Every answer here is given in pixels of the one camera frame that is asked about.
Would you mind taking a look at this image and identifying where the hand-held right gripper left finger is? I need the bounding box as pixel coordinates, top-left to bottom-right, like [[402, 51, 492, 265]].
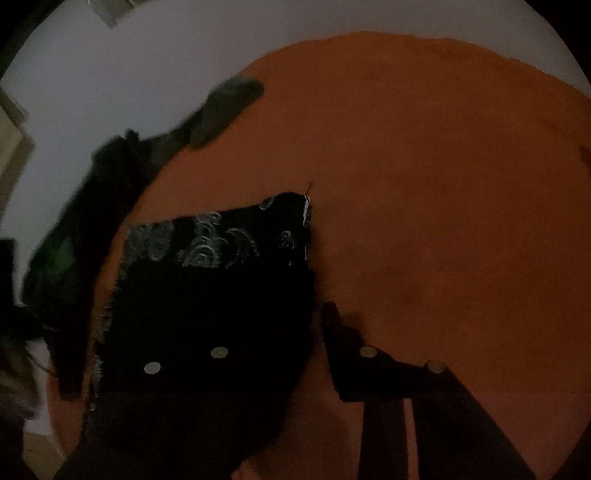
[[54, 318, 273, 480]]

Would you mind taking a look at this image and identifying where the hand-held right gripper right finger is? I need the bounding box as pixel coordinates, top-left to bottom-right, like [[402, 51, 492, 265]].
[[321, 301, 536, 480]]

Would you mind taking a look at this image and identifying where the black paisley print garment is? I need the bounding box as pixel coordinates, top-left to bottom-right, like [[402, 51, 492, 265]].
[[87, 191, 320, 462]]

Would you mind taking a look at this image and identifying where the dark grey clothes pile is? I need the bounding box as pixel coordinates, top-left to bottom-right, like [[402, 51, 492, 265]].
[[22, 129, 199, 402]]

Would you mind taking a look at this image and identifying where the person's left hand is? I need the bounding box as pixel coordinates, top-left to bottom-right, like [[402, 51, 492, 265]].
[[0, 342, 42, 421]]

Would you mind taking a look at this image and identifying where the orange blanket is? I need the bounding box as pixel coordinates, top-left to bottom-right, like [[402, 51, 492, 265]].
[[46, 32, 591, 480]]

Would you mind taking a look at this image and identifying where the grey-green cloth piece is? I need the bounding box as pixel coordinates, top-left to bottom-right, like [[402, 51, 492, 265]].
[[191, 76, 265, 149]]

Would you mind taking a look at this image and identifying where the barred window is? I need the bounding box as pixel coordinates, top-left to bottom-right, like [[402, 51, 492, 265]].
[[88, 0, 139, 29]]

